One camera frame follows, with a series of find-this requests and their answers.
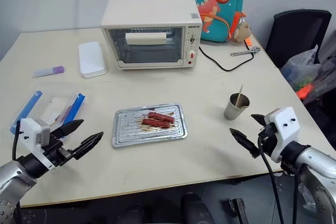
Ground black bracket under table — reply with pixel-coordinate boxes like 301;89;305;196
228;198;249;224

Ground ribbed metal baking tray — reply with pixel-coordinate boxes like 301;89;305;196
111;102;189;148

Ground clear case with purple cap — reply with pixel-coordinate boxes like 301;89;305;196
31;65;66;79

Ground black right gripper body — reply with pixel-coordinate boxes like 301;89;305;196
255;123;279;158

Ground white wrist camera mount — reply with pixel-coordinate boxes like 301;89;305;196
263;106;301;163
19;118;57;171

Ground clear plastic bag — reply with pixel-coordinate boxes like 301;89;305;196
279;44;336;104

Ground teal dinosaur backpack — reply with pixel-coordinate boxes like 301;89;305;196
188;0;245;43

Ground black office chair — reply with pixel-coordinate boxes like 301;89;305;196
265;9;333;69

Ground orange item in bag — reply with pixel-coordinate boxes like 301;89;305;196
296;82;316;100

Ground white rectangular lidded box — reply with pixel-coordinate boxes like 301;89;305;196
78;41;108;79

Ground clear bag with blue edges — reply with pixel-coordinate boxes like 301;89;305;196
9;90;87;136

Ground cream toaster oven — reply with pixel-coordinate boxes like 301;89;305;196
101;0;203;71

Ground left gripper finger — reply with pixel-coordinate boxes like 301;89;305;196
55;119;85;139
70;131;104;161

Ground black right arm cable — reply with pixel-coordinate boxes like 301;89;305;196
257;134;285;224

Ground black oven power cord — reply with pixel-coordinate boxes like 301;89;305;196
198;45;257;72

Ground metal cup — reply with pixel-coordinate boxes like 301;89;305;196
223;92;251;122

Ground red grilled sausage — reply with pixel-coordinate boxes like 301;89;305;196
141;118;171;129
147;111;175;124

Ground silver adjustable wrench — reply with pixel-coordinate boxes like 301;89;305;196
230;46;261;57

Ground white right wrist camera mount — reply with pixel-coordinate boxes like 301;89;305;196
263;106;301;163

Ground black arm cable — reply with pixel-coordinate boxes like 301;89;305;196
12;120;22;161
257;134;285;224

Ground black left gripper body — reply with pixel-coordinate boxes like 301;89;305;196
41;129;77;167

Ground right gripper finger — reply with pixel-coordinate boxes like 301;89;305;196
229;127;260;159
250;114;267;126

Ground white stick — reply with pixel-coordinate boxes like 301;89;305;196
235;84;244;109

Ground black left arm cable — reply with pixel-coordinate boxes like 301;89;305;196
12;120;22;161

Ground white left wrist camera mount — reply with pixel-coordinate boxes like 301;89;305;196
19;118;57;171

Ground brown plush bear charm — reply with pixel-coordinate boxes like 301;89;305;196
233;20;253;42

